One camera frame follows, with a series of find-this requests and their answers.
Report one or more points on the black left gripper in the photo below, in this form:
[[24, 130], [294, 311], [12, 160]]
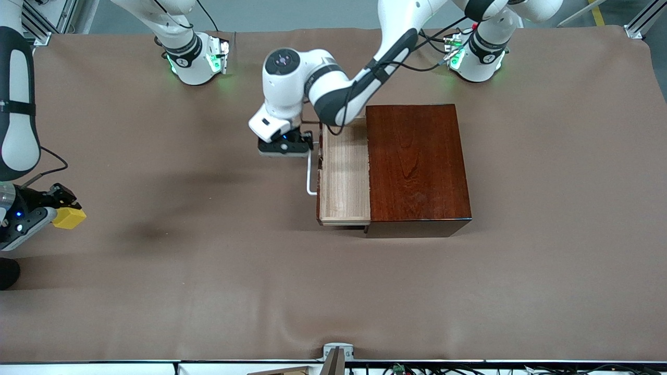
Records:
[[299, 136]]

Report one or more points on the aluminium frame profile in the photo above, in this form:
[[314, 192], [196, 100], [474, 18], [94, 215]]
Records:
[[643, 21], [47, 23]]

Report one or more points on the brown table cover mat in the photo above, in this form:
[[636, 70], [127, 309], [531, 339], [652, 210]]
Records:
[[208, 302]]

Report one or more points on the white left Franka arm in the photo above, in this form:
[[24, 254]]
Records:
[[284, 94]]

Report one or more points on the light wood drawer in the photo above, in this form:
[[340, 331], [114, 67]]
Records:
[[344, 177]]

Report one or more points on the yellow block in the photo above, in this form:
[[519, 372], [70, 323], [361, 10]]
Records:
[[69, 217]]

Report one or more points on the dark wooden cabinet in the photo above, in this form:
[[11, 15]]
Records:
[[417, 166]]

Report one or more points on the grey metal table clamp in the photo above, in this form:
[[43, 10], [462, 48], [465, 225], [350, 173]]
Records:
[[350, 351]]

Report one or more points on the black shoe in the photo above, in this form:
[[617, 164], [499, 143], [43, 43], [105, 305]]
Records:
[[8, 273]]

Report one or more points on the green lit base connector panel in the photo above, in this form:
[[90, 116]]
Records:
[[220, 54], [455, 52]]

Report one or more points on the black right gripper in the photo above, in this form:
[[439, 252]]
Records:
[[35, 198]]

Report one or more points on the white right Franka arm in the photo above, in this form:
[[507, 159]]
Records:
[[18, 104]]

